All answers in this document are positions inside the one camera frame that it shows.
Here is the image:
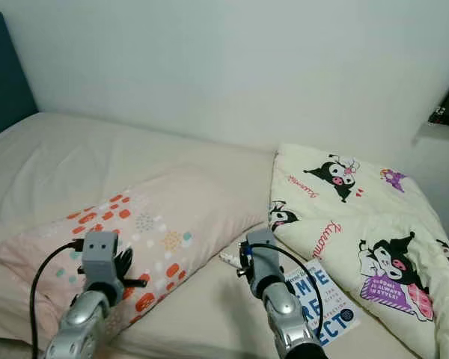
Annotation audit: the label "small white tube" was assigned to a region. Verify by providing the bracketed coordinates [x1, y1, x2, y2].
[219, 252, 244, 270]

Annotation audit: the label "pink dotted pillow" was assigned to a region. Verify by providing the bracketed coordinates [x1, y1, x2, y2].
[0, 166, 266, 330]

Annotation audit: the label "white book blue letters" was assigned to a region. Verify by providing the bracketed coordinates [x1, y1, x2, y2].
[284, 258, 360, 346]

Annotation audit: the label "cream cartoon print blanket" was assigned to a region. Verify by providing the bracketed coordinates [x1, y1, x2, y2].
[269, 144, 449, 359]

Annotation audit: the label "beige sheeted mattress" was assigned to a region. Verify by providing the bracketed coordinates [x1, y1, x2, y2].
[0, 112, 449, 359]

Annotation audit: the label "teal upholstered headboard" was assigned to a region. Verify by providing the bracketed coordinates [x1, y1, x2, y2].
[0, 9, 40, 143]

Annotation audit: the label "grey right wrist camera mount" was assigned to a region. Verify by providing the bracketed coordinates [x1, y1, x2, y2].
[245, 229, 281, 289]

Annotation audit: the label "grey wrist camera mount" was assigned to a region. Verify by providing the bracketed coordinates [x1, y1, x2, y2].
[245, 229, 281, 289]
[82, 230, 117, 289]

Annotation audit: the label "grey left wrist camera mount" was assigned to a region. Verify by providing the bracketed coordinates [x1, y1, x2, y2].
[82, 230, 117, 289]

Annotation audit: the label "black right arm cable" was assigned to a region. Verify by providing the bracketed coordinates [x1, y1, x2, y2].
[247, 241, 326, 341]

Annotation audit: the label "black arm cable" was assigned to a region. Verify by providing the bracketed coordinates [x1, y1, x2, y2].
[28, 239, 85, 359]
[247, 241, 326, 341]

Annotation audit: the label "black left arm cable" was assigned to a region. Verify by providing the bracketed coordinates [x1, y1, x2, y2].
[28, 239, 85, 359]

